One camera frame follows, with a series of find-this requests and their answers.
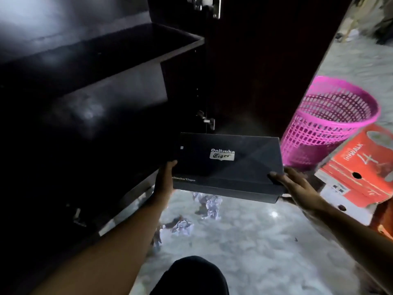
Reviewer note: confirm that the metal cabinet hinge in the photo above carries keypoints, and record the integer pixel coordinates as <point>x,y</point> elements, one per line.
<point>207,4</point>
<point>205,119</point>

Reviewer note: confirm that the person's left thumb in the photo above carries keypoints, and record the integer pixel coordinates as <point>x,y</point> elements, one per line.
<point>170,172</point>

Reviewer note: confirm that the person's left forearm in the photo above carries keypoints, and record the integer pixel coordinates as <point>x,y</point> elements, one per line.
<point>101,245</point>

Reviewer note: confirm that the dark wooden cabinet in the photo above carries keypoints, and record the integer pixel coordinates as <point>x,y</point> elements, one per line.
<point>86,119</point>

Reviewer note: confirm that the person's right forearm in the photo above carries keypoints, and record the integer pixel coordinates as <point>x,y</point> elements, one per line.
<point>356,236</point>

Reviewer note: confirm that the crumpled white paper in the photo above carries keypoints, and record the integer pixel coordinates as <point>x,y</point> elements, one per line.
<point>173,228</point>
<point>210,205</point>

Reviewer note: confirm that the person's knee in dark trousers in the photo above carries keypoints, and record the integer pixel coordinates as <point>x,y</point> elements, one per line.
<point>192,278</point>

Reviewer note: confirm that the person's left hand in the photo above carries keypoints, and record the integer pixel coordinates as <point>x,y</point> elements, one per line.
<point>163,184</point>

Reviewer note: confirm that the person's right hand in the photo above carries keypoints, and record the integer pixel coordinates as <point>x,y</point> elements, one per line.
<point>302,190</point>

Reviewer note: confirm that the pink plastic mesh basket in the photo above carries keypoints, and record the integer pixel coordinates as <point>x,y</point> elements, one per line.
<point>325,122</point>

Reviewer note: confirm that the person's right thumb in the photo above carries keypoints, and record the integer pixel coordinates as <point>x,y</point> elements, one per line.
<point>278,180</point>

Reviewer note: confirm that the dark wooden cabinet door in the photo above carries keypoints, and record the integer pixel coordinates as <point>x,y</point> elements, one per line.
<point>270,64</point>

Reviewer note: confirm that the dark blue shoe box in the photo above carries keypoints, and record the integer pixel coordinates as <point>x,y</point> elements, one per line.
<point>228,165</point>

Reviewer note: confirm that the red and white shoe box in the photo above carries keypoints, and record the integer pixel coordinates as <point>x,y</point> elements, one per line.
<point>359,175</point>

